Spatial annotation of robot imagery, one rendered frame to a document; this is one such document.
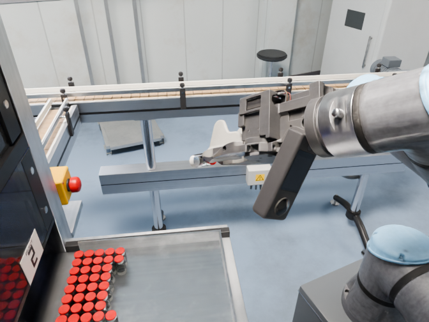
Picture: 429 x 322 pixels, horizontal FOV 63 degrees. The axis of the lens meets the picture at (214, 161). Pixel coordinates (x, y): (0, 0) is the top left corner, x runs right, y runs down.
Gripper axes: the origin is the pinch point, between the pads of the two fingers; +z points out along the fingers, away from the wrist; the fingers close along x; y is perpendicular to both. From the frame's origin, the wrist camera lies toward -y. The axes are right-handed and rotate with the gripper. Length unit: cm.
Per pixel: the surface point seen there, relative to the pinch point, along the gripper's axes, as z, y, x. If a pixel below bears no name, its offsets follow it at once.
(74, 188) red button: 46.7, -2.9, 4.4
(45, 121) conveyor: 96, 25, 0
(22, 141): 30.8, 3.9, 20.4
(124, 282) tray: 32.2, -23.5, -3.3
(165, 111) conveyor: 82, 36, -43
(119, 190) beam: 120, 4, -44
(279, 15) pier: 158, 194, -219
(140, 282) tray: 29.8, -23.3, -6.1
